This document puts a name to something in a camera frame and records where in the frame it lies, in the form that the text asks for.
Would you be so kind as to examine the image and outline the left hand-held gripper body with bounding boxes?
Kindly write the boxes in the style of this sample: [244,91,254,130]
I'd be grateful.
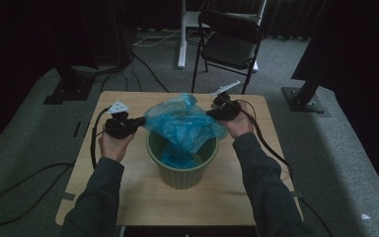
[104,100,138,140]

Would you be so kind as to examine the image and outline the person's right hand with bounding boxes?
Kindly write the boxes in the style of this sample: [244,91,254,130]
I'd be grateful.
[218,101,256,140]

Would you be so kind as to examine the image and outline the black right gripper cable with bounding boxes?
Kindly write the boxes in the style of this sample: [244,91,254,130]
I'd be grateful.
[235,98,335,237]

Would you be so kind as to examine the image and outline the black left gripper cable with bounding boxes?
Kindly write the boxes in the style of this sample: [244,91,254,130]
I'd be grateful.
[0,107,113,227]

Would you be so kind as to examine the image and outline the dark curtain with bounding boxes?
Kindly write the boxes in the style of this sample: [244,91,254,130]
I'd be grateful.
[290,0,379,211]
[0,0,136,159]

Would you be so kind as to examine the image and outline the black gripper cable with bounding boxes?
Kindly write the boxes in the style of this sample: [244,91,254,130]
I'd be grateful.
[235,98,335,237]
[0,107,113,227]

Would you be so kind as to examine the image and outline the blue plastic bag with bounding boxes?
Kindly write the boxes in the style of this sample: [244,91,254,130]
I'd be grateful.
[142,92,229,170]

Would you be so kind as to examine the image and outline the black floor cables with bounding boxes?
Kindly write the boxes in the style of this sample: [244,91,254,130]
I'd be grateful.
[100,48,171,94]

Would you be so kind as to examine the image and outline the black tape strip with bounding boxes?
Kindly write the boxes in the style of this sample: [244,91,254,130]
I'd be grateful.
[73,120,83,138]

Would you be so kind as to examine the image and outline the person's left hand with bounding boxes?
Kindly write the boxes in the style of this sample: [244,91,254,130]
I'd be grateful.
[98,129,136,163]

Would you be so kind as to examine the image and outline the black stand base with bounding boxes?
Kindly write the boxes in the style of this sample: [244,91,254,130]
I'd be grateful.
[42,63,97,107]
[280,78,327,115]

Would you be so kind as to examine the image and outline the green ribbed waste bin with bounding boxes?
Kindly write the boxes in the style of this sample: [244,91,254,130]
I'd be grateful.
[145,129,220,191]

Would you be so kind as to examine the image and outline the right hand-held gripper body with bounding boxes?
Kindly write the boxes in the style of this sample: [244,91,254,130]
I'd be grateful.
[209,80,243,121]

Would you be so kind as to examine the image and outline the white floor cable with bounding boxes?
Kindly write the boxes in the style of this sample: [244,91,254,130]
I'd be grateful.
[131,29,183,48]

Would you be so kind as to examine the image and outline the black folding chair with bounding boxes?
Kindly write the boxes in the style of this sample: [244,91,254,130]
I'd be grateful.
[190,10,265,96]

